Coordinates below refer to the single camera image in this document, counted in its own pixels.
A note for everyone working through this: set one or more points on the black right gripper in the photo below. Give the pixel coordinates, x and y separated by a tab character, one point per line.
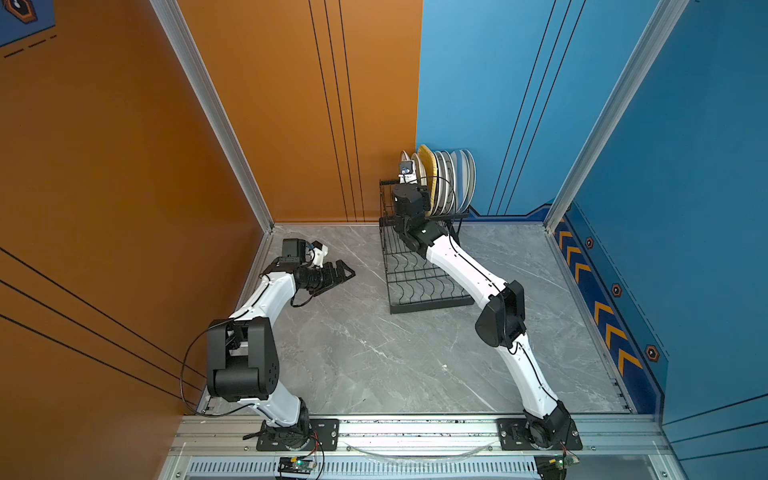
397	198

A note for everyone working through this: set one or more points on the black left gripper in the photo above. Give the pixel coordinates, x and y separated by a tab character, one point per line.
331	281

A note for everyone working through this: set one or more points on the red green rimmed plate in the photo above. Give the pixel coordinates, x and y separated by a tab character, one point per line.
446	184

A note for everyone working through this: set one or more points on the white plate red characters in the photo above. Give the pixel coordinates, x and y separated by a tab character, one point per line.
439	184

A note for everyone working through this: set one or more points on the green cloud pattern plate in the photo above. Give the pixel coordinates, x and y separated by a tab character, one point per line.
451	199

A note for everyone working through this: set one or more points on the yellow woven square plate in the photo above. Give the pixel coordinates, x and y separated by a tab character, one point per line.
428	160

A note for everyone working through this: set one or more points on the blue striped plate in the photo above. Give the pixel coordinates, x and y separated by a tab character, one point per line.
461	178
471	178

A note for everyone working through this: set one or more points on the cream floral plate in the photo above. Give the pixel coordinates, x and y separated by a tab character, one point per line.
419	169

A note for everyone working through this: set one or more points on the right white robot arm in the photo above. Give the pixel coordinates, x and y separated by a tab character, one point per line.
501	322

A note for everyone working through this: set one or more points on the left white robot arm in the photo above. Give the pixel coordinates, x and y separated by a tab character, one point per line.
243	365

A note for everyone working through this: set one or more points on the green circuit board left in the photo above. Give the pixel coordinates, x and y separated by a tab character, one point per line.
297	468

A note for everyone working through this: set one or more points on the green circuit board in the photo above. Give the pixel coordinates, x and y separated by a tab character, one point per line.
555	468
297	468

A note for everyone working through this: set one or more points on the green circuit board right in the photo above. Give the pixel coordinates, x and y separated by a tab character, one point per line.
555	468

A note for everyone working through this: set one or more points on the black wire dish rack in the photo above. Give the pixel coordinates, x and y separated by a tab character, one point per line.
413	283

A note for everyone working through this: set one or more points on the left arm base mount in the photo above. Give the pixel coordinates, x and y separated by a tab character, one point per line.
300	437

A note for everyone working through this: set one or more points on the aluminium corner post left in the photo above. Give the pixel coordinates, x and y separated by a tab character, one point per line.
178	33

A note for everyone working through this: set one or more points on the aluminium corner post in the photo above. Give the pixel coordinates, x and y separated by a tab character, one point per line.
653	38
178	33

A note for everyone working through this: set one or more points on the aluminium front rail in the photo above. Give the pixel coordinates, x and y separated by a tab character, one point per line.
440	446

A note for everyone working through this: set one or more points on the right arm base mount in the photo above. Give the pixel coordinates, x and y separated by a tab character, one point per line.
514	435

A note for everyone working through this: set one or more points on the aluminium corner post right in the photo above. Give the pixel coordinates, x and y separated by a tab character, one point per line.
653	38

